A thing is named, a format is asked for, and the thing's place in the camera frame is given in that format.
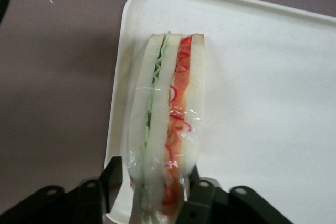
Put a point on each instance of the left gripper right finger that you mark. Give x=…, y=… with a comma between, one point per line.
x=193, y=187

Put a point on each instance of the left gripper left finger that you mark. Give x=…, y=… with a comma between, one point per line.
x=111, y=182

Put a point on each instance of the triangle sandwich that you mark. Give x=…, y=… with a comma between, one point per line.
x=168, y=119

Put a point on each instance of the beige plastic tray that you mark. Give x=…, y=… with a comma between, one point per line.
x=262, y=103

